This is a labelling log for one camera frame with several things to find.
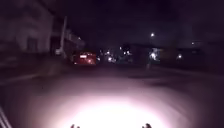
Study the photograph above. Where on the grey asphalt road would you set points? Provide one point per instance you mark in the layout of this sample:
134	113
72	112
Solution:
113	90

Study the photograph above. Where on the red car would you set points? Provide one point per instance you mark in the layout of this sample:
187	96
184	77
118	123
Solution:
84	58

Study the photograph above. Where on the row of low buildings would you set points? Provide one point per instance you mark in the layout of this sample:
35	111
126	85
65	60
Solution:
160	53

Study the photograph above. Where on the pole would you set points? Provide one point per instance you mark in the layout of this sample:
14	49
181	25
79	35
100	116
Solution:
62	36

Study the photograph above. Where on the robot's own part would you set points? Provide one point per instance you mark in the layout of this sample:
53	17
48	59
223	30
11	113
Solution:
147	126
75	126

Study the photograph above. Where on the pale building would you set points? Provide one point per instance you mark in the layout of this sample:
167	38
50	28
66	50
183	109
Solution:
30	30

